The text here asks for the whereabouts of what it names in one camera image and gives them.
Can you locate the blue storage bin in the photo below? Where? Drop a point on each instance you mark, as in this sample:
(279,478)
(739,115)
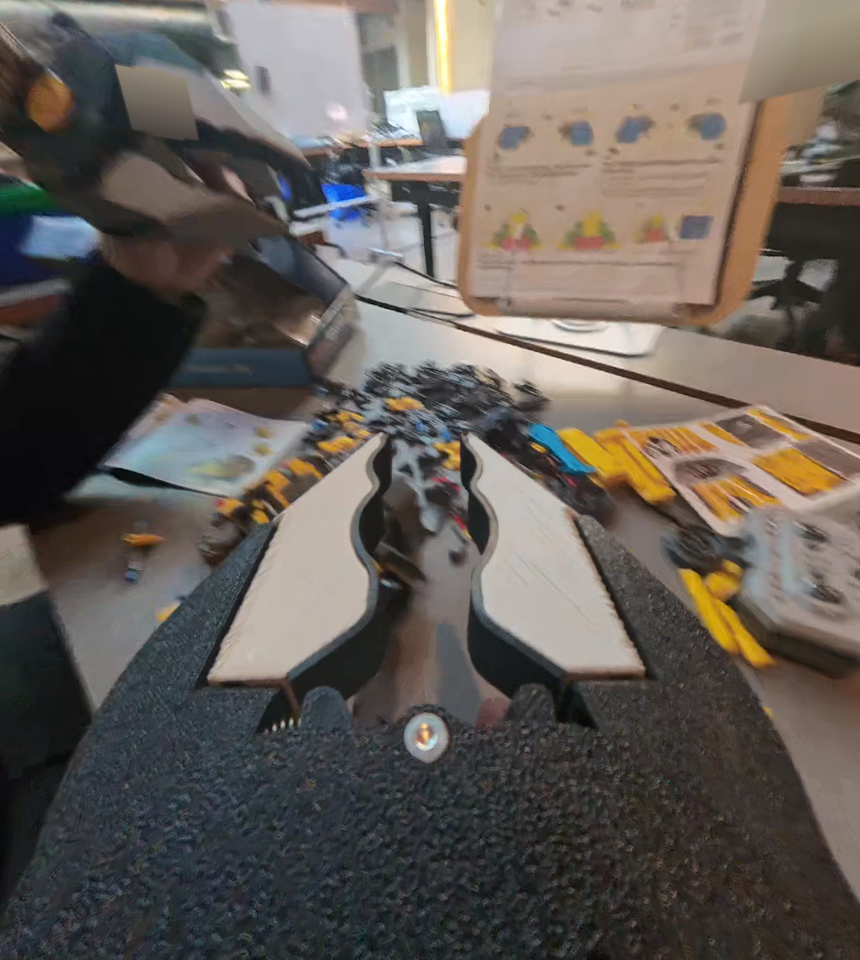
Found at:
(343,202)

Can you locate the yellow grey sticker sheet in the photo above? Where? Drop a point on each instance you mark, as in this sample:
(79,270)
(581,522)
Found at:
(774,465)

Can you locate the building instruction booklet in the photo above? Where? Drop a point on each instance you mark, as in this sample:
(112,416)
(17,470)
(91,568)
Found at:
(197,442)

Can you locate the grey battery box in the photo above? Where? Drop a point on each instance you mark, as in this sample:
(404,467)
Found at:
(812,585)

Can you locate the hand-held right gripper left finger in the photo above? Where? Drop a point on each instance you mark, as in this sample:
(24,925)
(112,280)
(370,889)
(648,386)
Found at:
(302,592)

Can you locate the person's left forearm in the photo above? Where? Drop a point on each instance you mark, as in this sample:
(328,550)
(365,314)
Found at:
(62,390)

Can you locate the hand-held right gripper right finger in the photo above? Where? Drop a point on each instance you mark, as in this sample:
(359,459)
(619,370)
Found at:
(550,592)

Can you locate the printed instruction sheet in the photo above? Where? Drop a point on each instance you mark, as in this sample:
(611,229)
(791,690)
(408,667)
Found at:
(587,187)

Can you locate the person's left hand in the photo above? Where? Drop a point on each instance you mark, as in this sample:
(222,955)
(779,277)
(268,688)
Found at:
(167,262)

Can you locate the grey desk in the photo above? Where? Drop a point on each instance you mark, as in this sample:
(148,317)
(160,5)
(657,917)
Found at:
(834,712)

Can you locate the yellow curved panel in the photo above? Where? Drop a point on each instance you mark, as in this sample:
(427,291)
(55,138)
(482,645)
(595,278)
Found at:
(748,637)

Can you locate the blue brick separator tool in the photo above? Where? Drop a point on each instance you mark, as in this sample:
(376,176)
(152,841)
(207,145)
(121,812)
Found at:
(557,442)

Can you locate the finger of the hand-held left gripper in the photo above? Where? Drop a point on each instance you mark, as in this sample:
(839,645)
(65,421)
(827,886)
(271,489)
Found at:
(182,202)
(242,131)

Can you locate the wood edged background table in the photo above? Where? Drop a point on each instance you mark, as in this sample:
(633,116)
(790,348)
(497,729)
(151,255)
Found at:
(415,172)

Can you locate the blue cardboard box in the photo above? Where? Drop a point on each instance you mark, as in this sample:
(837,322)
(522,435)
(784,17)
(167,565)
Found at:
(250,371)

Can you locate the adjoining grey table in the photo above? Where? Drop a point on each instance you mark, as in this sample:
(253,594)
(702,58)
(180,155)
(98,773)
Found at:
(774,375)

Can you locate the yellow holed beam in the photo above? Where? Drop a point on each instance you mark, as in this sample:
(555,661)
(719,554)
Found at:
(707,607)

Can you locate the pile of brick parts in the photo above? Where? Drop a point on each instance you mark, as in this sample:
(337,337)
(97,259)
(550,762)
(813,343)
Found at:
(437,382)

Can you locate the wooden document stand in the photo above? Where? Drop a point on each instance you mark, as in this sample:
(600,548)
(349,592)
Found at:
(744,225)

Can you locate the grey axle with yellow cam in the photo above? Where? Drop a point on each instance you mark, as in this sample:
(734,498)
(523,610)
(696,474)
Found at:
(141,538)

